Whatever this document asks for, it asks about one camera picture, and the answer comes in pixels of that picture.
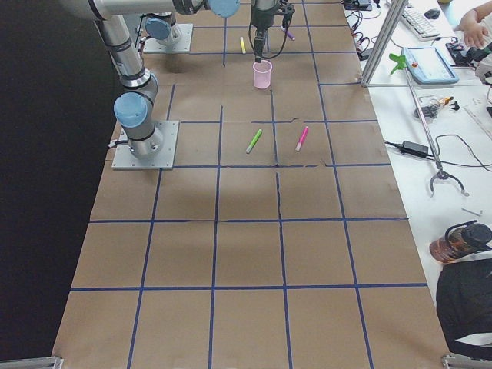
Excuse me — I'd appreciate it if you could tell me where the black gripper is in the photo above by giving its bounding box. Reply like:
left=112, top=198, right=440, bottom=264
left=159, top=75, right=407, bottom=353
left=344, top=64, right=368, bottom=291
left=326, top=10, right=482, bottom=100
left=277, top=0, right=295, bottom=31
left=250, top=0, right=279, bottom=62

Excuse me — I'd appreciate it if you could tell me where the purple marker pen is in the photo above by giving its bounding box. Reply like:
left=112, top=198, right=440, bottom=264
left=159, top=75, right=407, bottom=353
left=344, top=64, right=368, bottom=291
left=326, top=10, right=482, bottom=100
left=280, top=26, right=296, bottom=41

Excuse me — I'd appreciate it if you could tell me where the pink marker pen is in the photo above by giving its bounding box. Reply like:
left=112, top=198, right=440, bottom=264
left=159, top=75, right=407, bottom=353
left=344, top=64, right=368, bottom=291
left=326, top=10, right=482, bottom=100
left=295, top=126, right=309, bottom=152

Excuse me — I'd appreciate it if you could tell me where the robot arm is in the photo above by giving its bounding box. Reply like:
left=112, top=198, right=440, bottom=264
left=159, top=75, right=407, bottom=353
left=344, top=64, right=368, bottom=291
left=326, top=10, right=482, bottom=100
left=145, top=1, right=295, bottom=48
left=60, top=0, right=240, bottom=158

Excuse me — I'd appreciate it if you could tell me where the pink mesh cup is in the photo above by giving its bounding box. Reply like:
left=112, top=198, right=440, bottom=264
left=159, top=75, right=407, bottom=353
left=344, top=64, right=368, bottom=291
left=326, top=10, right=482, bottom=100
left=252, top=60, right=273, bottom=89

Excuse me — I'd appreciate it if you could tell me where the person hand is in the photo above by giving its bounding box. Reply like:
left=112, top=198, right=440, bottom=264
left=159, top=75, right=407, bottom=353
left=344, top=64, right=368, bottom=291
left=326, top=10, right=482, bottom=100
left=458, top=2, right=491, bottom=48

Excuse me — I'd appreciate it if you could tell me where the yellow marker pen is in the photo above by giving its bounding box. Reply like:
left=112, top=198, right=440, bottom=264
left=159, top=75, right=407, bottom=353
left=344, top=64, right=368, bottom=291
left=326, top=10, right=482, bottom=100
left=240, top=36, right=246, bottom=55

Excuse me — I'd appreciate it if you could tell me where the green marker pen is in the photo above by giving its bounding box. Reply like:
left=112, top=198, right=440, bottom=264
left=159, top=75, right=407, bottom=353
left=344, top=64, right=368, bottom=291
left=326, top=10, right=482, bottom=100
left=245, top=128, right=263, bottom=154

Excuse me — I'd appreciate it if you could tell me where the green clamp tool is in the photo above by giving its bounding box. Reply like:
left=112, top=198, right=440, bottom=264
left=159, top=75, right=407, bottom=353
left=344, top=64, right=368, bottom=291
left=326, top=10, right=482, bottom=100
left=389, top=53, right=407, bottom=75

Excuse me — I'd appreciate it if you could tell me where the white keyboard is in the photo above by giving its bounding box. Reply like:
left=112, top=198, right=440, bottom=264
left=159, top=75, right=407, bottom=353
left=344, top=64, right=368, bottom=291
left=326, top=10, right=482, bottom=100
left=401, top=7, right=440, bottom=41

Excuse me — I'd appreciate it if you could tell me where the teach pendant tablet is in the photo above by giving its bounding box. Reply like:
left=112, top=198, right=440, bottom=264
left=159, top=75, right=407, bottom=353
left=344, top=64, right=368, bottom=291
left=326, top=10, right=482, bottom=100
left=401, top=47, right=459, bottom=85

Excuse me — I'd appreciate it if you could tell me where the black power adapter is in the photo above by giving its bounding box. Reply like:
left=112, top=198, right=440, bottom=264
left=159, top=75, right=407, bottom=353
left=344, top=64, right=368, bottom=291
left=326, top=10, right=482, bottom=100
left=401, top=141, right=429, bottom=158

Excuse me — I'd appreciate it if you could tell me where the metal reacher grabber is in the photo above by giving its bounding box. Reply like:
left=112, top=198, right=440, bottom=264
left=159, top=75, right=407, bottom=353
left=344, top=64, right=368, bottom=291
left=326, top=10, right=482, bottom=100
left=403, top=67, right=470, bottom=198

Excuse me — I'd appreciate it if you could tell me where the brown water bottle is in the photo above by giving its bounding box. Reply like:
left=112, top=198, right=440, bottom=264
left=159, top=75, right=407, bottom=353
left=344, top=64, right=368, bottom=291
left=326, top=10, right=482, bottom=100
left=429, top=220, right=491, bottom=264

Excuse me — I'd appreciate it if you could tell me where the black backpack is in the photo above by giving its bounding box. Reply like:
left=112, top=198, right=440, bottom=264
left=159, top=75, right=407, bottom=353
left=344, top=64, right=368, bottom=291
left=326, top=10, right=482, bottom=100
left=436, top=258, right=491, bottom=360

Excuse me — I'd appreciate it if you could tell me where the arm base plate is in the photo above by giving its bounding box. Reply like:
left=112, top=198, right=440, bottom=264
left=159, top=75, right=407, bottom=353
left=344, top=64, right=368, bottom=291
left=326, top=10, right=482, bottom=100
left=143, top=21, right=193, bottom=54
left=111, top=120, right=180, bottom=170

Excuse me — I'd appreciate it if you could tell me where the aluminium frame post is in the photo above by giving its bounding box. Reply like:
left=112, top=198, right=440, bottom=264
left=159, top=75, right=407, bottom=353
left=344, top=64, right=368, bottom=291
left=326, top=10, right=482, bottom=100
left=361, top=0, right=408, bottom=87

